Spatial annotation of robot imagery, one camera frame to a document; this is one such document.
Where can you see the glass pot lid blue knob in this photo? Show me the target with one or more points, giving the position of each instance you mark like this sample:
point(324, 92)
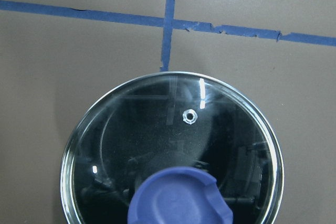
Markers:
point(172, 147)

